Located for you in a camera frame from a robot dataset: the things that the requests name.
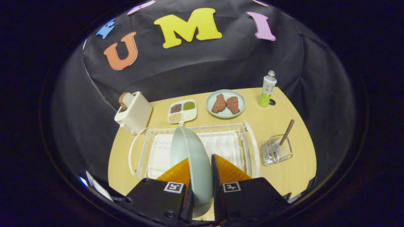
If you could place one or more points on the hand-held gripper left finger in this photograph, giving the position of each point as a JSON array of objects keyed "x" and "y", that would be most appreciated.
[{"x": 188, "y": 206}]

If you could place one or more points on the green drink bottle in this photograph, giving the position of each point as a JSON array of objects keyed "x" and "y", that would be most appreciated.
[{"x": 267, "y": 91}]

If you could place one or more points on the clear plastic basket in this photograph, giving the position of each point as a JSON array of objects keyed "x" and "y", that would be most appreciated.
[{"x": 268, "y": 154}]

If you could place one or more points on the brown meat piece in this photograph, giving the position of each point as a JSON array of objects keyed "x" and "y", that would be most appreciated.
[
  {"x": 233, "y": 105},
  {"x": 218, "y": 104}
]

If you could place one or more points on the white toaster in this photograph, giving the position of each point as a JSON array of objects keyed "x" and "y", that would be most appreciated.
[{"x": 137, "y": 113}]

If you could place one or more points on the deep pale green plate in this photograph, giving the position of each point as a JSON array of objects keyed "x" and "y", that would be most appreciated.
[{"x": 195, "y": 164}]

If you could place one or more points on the flat light green dish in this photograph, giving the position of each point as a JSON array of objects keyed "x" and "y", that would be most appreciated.
[{"x": 241, "y": 101}]

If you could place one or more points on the toast bread slice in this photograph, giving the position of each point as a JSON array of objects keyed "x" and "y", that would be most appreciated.
[{"x": 124, "y": 99}]

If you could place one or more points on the white divided grain tray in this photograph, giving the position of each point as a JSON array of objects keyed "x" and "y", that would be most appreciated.
[{"x": 189, "y": 115}]

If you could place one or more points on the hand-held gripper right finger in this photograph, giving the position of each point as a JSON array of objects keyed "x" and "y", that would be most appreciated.
[{"x": 216, "y": 189}]

